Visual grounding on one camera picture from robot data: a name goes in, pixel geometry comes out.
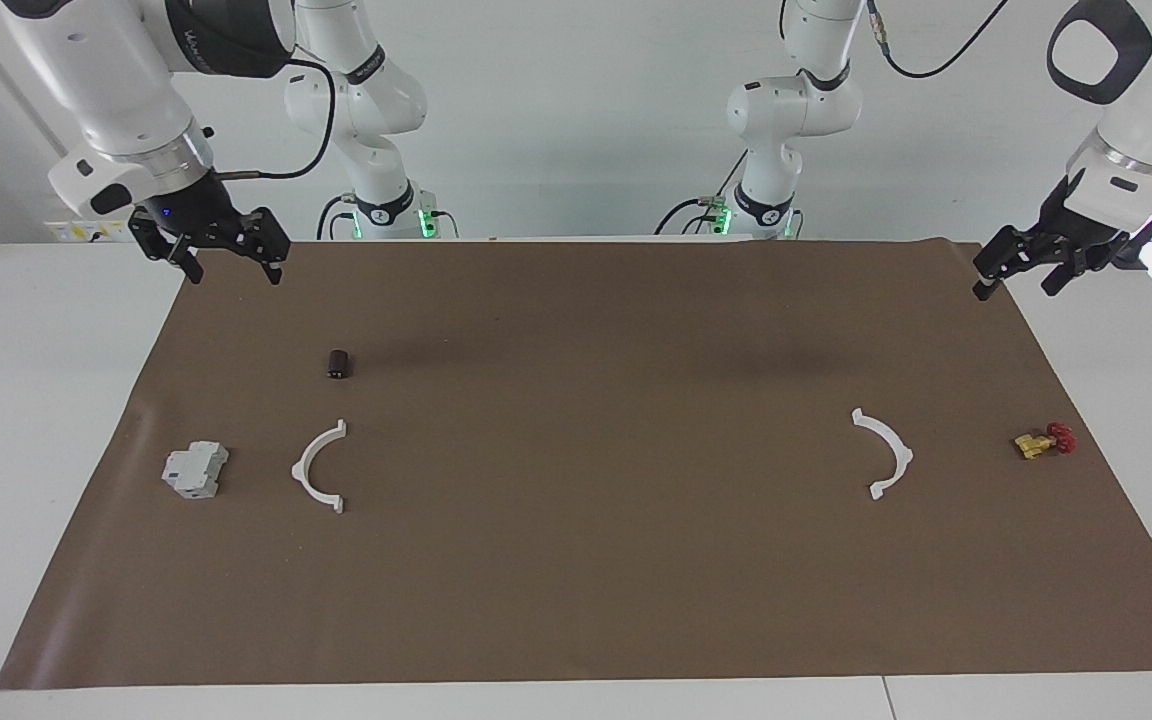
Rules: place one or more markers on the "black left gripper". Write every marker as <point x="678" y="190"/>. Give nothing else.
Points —
<point x="1066" y="235"/>

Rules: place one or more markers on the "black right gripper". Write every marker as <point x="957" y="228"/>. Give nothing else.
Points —
<point x="201" y="215"/>

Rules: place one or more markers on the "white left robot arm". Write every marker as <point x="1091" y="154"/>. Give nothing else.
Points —
<point x="781" y="110"/>

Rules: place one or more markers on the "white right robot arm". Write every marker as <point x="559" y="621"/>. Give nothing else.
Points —
<point x="116" y="90"/>

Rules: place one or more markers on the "dark brown small cylinder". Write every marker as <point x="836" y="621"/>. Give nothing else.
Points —
<point x="339" y="364"/>

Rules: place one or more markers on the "white power strip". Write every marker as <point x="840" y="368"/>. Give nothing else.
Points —
<point x="86" y="231"/>

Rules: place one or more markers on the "grey circuit breaker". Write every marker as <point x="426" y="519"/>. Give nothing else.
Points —
<point x="194" y="470"/>

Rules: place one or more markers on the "brown table mat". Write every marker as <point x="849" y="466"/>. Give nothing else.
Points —
<point x="586" y="560"/>

